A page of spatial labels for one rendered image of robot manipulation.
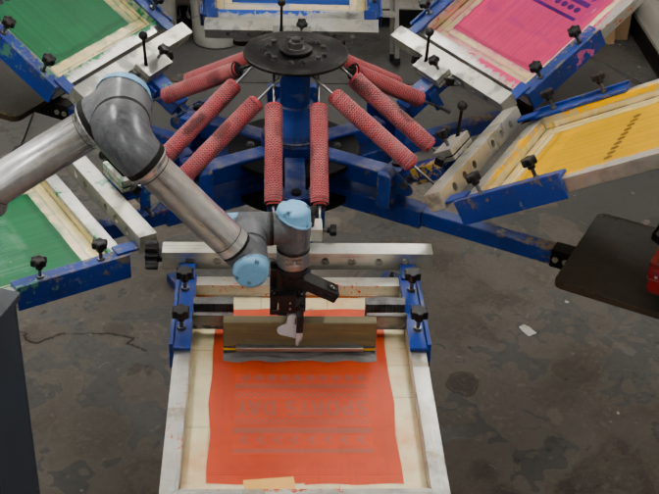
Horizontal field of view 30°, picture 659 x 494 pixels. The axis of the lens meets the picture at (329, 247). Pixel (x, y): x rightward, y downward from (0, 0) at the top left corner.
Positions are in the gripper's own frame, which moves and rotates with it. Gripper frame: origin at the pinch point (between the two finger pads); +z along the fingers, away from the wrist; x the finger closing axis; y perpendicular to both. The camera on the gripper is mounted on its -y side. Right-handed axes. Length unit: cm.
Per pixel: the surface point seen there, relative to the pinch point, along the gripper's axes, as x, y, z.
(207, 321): -5.9, 21.8, 0.5
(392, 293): -22.3, -23.8, 3.5
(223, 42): -386, 31, 96
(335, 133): -98, -13, -2
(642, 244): -49, -95, 5
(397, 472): 40.5, -19.7, 5.0
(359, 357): 2.3, -14.0, 4.4
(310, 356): 1.8, -2.5, 4.6
